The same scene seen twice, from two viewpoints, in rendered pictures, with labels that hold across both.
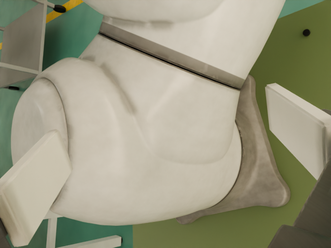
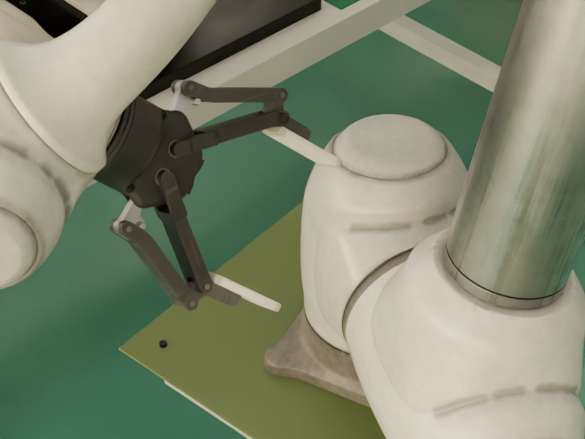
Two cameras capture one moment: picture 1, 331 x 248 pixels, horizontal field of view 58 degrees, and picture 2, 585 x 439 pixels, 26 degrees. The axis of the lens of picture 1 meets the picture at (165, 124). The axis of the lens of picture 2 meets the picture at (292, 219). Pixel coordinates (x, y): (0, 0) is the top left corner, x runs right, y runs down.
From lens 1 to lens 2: 0.96 m
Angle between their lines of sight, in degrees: 38
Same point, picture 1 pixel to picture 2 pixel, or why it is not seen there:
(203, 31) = (367, 311)
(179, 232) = not seen: hidden behind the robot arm
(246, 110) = not seen: hidden behind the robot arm
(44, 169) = (304, 151)
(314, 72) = not seen: outside the picture
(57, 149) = (324, 161)
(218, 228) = (298, 293)
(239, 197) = (300, 324)
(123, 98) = (365, 226)
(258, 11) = (361, 368)
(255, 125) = (353, 385)
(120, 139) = (333, 207)
